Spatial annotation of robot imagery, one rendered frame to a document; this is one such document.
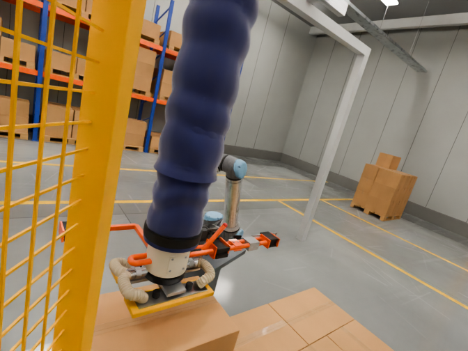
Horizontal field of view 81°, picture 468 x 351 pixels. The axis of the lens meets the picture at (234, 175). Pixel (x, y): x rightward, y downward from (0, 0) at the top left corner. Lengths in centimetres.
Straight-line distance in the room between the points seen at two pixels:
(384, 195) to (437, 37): 589
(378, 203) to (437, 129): 365
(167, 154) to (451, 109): 1058
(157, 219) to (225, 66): 57
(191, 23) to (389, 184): 784
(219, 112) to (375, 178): 786
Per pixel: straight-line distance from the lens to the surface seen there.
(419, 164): 1108
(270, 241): 149
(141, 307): 110
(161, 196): 99
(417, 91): 1158
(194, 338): 130
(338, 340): 231
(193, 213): 100
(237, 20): 94
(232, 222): 203
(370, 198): 865
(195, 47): 93
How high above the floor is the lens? 187
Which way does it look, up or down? 13 degrees down
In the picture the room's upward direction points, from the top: 15 degrees clockwise
